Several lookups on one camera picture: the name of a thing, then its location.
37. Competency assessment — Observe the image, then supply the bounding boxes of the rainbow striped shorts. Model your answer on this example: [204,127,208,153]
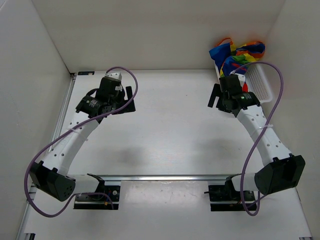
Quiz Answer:
[209,37,266,77]

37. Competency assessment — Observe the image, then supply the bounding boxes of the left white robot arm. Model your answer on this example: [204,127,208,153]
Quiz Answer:
[29,72,136,202]

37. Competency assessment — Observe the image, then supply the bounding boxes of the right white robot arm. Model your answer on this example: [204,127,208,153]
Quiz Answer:
[208,74,306,200]

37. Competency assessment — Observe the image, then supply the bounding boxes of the white plastic mesh basket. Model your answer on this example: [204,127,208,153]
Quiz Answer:
[214,61,274,104]

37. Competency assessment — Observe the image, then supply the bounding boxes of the aluminium front rail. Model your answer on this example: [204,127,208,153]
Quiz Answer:
[98,174,230,182]

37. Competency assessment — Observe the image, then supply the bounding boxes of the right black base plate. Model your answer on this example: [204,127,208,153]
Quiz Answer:
[204,185,257,212]

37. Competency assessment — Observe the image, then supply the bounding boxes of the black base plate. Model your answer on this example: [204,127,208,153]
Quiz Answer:
[73,181,121,211]
[204,185,257,212]

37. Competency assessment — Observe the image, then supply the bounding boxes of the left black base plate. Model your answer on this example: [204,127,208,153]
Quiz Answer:
[73,181,121,211]

